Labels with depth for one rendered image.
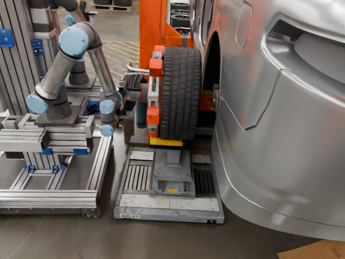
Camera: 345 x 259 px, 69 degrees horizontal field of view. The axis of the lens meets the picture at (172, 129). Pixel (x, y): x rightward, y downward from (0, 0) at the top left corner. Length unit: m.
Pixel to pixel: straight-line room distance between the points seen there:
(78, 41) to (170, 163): 1.28
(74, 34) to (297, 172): 1.02
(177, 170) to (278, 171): 1.32
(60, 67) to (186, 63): 0.72
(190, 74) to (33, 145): 1.01
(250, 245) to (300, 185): 1.22
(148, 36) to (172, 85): 0.67
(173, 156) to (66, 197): 0.85
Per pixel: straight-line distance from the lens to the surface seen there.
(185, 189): 2.03
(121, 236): 1.99
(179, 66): 1.58
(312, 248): 2.24
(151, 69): 1.53
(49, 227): 2.15
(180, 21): 6.45
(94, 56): 1.41
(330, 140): 0.81
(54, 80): 1.40
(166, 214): 2.00
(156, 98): 1.56
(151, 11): 2.07
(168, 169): 2.11
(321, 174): 0.87
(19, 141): 1.71
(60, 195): 2.01
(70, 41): 1.26
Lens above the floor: 1.66
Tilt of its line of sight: 34 degrees down
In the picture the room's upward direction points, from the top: 5 degrees clockwise
